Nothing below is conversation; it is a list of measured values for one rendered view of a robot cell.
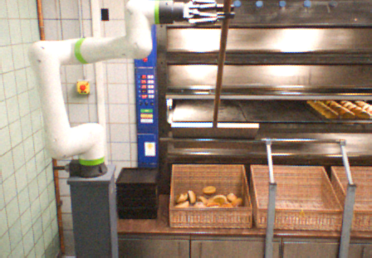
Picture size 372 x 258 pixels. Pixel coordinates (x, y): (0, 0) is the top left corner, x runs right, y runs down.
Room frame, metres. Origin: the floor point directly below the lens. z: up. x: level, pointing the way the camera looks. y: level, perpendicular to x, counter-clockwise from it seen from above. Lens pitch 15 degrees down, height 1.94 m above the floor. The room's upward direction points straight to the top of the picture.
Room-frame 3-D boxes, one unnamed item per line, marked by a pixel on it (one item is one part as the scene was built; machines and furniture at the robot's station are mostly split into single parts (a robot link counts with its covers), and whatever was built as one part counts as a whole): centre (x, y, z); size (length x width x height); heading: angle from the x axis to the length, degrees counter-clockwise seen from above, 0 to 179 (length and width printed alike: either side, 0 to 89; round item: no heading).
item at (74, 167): (1.78, 0.52, 1.23); 0.26 x 0.15 x 0.06; 92
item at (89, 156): (1.78, 0.47, 1.36); 0.16 x 0.13 x 0.19; 141
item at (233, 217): (2.54, -0.17, 0.72); 0.56 x 0.49 x 0.28; 89
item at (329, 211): (2.52, -0.76, 0.72); 0.56 x 0.49 x 0.28; 87
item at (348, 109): (3.21, -1.36, 1.21); 0.61 x 0.48 x 0.06; 178
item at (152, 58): (3.75, 0.26, 1.07); 1.93 x 0.16 x 2.15; 178
